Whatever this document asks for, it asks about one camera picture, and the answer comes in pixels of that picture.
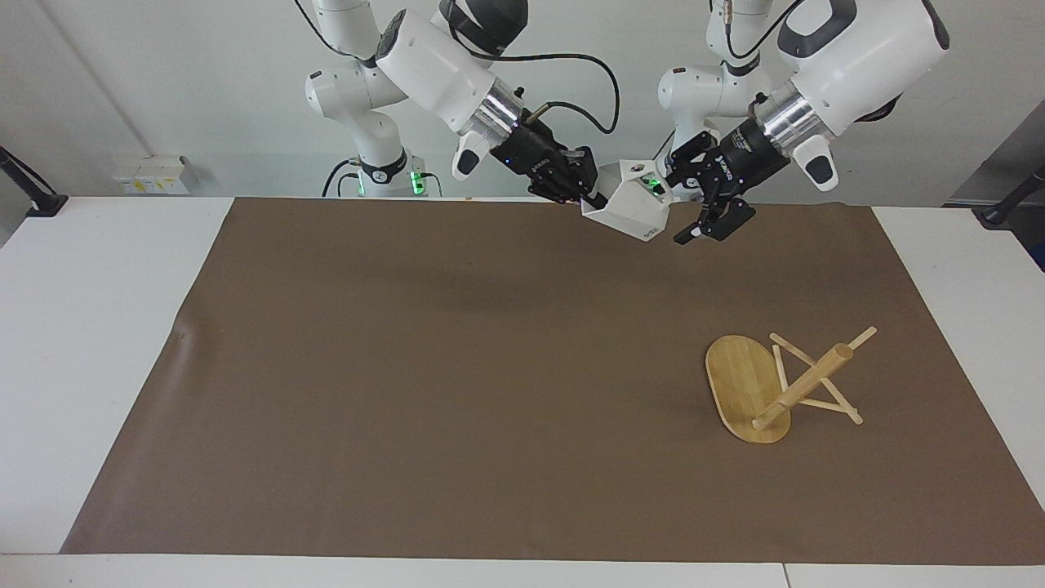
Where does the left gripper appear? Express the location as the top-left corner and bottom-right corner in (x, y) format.
(665, 122), (793, 246)

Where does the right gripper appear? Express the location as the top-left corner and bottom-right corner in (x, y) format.
(491, 119), (610, 210)

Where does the white hexagonal cup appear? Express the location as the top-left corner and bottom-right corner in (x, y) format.
(580, 160), (675, 243)

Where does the wooden cup rack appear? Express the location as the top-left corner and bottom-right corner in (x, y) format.
(705, 326), (879, 445)

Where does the black stand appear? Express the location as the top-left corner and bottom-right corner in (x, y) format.
(978, 163), (1045, 228)
(0, 145), (69, 218)

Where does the black cable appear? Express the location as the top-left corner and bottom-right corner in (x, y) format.
(322, 158), (362, 198)
(482, 52), (621, 136)
(707, 0), (786, 61)

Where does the white wall socket box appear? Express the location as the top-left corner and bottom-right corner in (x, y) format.
(112, 154), (190, 196)

